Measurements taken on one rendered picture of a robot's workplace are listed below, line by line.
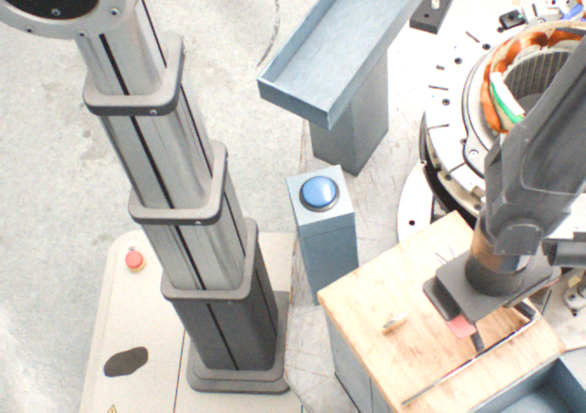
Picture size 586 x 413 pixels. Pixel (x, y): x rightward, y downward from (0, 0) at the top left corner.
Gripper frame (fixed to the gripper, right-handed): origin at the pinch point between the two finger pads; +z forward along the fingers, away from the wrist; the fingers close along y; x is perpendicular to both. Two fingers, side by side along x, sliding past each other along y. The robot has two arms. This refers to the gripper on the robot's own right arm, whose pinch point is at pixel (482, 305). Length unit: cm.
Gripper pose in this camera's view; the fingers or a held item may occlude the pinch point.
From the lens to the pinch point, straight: 103.7
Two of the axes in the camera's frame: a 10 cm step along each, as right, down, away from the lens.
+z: 0.5, 4.9, 8.7
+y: 8.5, -4.8, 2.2
